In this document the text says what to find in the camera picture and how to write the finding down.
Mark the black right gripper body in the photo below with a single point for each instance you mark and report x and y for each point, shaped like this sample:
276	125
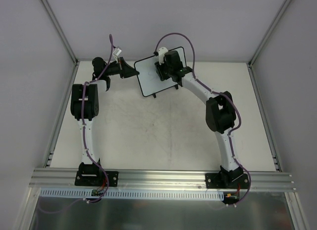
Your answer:
160	73

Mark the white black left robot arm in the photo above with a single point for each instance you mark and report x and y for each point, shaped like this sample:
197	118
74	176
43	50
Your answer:
84	107

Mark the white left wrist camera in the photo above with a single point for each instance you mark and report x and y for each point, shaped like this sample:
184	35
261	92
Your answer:
116	52

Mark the black framed whiteboard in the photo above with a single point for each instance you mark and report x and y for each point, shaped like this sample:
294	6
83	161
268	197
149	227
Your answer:
154	77

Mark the white slotted cable duct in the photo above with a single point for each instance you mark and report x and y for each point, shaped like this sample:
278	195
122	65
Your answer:
134	194

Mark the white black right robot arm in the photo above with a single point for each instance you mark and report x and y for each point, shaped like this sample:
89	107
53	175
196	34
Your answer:
220	118

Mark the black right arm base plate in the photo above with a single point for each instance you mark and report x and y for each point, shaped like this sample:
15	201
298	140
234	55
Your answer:
222	181

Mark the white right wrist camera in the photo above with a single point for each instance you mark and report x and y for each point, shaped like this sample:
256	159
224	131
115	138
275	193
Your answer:
159	54

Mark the aluminium corner frame post right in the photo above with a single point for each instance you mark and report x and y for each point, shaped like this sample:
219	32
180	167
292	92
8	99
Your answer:
269	32

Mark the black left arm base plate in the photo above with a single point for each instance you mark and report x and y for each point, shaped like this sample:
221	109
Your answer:
97	179

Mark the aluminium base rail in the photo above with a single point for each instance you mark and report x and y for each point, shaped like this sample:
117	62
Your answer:
163	180

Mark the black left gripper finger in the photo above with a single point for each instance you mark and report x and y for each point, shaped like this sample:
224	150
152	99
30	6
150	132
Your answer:
125	68
128	74

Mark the aluminium corner frame post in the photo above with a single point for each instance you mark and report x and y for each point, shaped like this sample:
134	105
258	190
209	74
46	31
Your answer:
51	14
269	32

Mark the aluminium corner frame post left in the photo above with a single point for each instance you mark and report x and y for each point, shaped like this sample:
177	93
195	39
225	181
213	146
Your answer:
51	14

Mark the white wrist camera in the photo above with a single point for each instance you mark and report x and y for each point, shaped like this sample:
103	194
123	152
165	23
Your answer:
116	52
159	54

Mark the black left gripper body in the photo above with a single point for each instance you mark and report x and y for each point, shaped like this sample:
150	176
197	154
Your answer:
123	68

